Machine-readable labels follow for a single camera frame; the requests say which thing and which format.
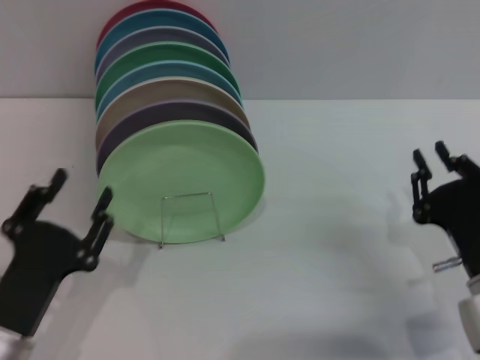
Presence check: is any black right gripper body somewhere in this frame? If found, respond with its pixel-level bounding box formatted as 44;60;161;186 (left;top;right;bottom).
411;175;480;281

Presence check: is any beige plate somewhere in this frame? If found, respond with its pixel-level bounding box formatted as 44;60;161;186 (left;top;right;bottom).
94;76;251;147

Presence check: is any right gripper cable with plug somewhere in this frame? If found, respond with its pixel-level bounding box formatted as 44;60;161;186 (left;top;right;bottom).
432;256;461;274

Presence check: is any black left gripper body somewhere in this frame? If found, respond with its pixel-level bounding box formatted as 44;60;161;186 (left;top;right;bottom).
0;219;101;338

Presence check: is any teal blue plate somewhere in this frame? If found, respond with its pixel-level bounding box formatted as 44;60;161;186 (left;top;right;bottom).
93;7;230;72

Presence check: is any metal wire plate rack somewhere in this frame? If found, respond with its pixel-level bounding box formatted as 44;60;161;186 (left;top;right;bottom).
157;191;227;250

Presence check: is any lilac plate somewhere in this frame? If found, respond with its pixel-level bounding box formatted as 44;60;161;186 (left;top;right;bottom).
96;100;259;177

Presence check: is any light green plate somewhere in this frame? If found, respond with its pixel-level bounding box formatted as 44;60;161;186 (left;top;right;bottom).
97;119;266;245

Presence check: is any light blue plate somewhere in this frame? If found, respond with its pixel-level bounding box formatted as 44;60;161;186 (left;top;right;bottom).
95;59;245;113

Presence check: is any crimson red plate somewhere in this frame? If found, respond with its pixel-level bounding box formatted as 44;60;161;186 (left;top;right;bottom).
96;0;218;48

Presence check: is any dark green plate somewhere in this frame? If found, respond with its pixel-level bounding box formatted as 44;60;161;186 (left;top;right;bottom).
93;41;241;110

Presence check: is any grey purple plate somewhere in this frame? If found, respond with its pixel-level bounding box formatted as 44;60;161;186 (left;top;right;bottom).
95;25;230;76

